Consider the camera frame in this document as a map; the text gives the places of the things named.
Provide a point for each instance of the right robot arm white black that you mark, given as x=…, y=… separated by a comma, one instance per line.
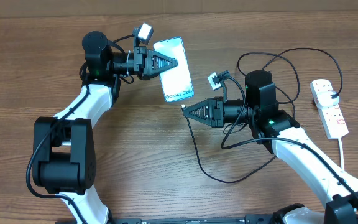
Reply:
x=283, y=137

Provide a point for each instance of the Galaxy smartphone blue screen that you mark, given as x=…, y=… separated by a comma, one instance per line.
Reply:
x=176, y=82

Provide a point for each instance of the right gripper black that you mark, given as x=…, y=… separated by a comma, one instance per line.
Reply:
x=215, y=117

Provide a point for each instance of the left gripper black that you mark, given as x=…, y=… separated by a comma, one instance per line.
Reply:
x=145, y=63

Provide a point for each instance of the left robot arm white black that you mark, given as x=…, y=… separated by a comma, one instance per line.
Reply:
x=63, y=163

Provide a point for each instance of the white charger plug adapter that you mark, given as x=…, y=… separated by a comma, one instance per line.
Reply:
x=324, y=99

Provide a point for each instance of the white power strip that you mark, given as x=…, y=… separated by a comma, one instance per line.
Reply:
x=332, y=118

